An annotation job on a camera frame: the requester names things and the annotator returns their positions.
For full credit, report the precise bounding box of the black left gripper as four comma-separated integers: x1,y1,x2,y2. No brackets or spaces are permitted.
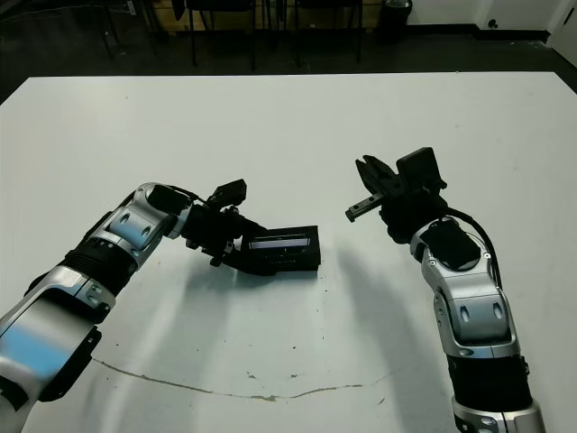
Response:
181,200,279,278

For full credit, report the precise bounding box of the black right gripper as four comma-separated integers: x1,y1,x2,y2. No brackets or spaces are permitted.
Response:
344,155,451,245

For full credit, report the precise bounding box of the black printed box lid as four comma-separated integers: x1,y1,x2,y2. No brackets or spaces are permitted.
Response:
243,224,323,275

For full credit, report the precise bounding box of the black waste bin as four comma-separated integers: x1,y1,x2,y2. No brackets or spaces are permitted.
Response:
377,0,414,45

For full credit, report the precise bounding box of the light wooden shipping crate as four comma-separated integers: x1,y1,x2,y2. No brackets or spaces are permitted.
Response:
151,0,190,29

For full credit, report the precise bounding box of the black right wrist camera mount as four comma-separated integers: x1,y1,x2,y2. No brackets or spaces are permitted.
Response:
395,146,449,190

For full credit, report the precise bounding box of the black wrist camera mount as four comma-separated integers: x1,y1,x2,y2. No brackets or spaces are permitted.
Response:
207,179,249,207
395,146,449,190

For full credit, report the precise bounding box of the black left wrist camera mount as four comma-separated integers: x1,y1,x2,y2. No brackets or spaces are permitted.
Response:
207,179,249,207

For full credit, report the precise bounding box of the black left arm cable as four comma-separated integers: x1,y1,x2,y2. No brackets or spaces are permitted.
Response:
169,184,213,204

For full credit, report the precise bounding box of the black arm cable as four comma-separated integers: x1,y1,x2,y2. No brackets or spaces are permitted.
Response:
444,205,502,290
169,184,213,204

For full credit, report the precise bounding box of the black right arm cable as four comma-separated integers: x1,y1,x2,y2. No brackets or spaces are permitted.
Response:
444,205,502,290

